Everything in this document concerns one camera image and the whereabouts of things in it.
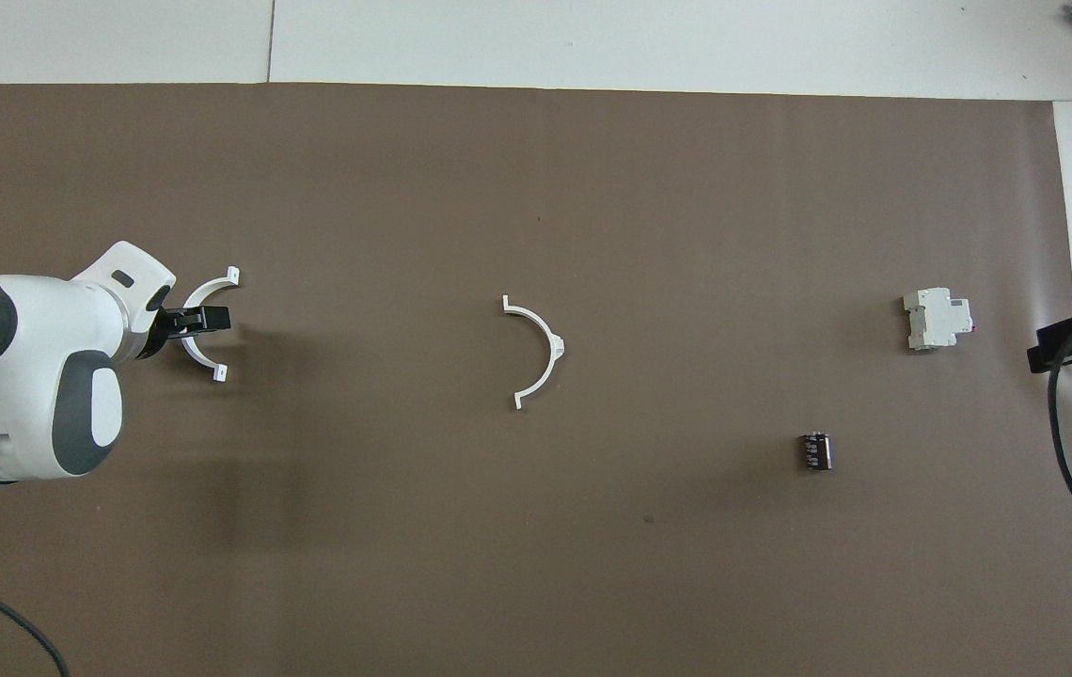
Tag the black cylindrical capacitor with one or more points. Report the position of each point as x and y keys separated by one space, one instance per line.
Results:
x=816 y=451

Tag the white circuit breaker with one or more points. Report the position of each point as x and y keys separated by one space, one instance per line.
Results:
x=936 y=320

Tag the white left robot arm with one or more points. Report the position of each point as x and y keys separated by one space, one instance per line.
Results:
x=38 y=338

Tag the white half pipe clamp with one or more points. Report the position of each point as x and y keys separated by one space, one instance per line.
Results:
x=207 y=290
x=550 y=362

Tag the brown paper table mat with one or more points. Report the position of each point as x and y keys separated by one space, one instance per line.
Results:
x=536 y=188

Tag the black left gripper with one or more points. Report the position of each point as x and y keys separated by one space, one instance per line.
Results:
x=169 y=323

